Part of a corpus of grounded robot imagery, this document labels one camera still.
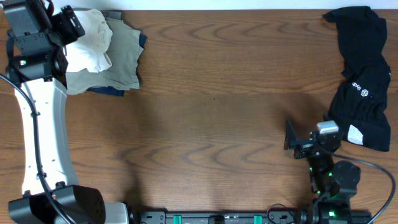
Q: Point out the white printed t-shirt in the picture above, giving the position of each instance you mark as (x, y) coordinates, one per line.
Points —
(89, 51)

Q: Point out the khaki folded garment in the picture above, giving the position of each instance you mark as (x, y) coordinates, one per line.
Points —
(124, 52)

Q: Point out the grey folded garment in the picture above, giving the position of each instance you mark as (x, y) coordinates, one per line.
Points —
(112, 14)

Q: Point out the black logo t-shirt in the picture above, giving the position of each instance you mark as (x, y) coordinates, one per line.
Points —
(360, 102)

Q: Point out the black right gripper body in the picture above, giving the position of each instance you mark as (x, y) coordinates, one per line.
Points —
(303, 149)

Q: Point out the dark blue folded garment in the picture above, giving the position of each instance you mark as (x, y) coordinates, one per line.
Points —
(108, 90)

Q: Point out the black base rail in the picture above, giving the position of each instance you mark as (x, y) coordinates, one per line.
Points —
(274, 214)

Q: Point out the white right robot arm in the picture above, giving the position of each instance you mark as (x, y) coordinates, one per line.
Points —
(335, 183)

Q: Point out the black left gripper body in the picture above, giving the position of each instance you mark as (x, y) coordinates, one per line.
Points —
(61, 30)

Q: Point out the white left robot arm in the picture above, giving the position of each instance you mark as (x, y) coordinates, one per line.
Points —
(51, 192)

